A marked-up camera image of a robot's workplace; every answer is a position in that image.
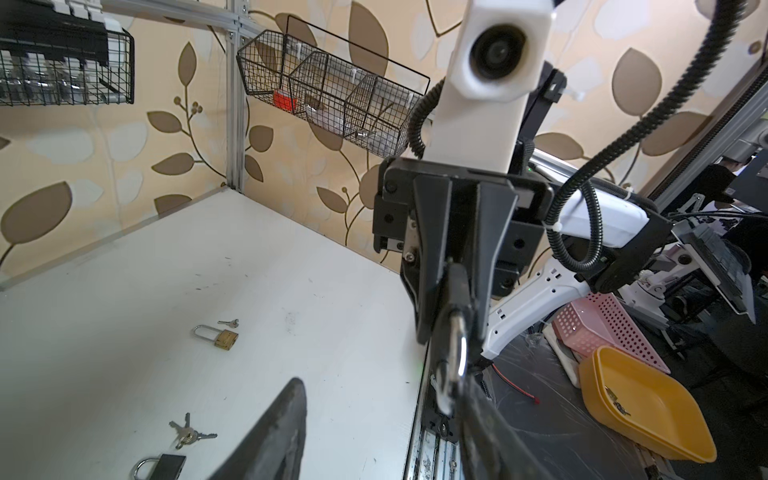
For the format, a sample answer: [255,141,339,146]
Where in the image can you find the yellow plastic tub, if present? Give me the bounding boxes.
[579,346,717,464]

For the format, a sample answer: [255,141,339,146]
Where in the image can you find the brass padlock shackle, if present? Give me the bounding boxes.
[191,319,239,351]

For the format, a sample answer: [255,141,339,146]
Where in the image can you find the red cap item in basket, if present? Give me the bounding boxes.
[272,90,298,114]

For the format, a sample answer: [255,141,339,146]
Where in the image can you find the wire basket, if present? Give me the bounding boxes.
[237,14,430,157]
[1,1,135,107]

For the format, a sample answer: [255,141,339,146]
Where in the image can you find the black white tool in basket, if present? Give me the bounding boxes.
[1,1,134,66]

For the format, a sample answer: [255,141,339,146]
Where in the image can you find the back wire basket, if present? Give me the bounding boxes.
[1,1,135,107]

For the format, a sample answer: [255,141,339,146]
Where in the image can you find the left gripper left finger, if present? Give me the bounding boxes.
[210,377,308,480]

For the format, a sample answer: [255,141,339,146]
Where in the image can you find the right wire basket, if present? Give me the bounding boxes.
[237,14,430,157]

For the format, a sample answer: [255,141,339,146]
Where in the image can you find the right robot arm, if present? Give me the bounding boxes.
[373,1,745,362]

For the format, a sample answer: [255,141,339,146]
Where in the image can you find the pink plastic basket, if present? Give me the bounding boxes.
[552,293,671,374]

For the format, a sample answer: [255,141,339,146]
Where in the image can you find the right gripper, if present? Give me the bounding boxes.
[372,158,553,345]

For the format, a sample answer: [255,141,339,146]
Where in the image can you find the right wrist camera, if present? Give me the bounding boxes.
[423,1,555,173]

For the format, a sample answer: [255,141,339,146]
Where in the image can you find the black padlock with keys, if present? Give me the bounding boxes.
[430,263,477,418]

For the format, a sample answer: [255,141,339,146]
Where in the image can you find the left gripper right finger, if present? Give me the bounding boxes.
[455,379,552,480]

